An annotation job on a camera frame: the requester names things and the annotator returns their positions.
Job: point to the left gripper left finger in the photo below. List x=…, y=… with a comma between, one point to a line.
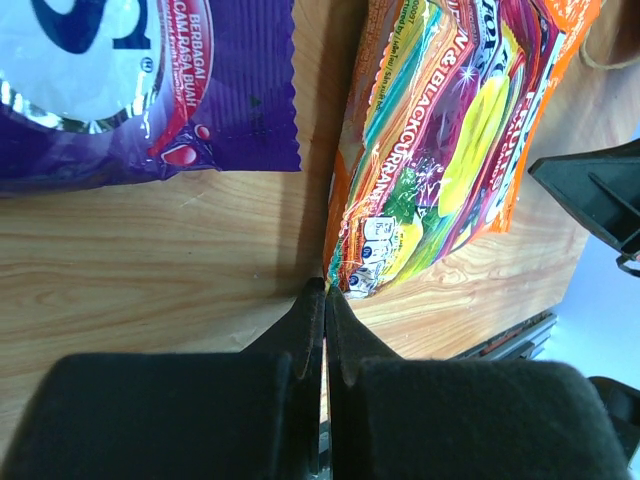
x=253, y=414

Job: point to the purple Fox's candy bag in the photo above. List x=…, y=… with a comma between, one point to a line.
x=111, y=92

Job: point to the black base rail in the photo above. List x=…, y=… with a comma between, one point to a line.
x=525, y=340

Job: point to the red brown paper bag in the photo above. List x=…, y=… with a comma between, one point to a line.
x=612, y=41

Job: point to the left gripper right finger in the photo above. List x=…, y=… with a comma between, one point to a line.
x=393, y=418

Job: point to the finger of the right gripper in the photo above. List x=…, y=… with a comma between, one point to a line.
x=600, y=190

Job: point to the orange Fox's candy bag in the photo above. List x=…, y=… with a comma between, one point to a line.
x=444, y=102

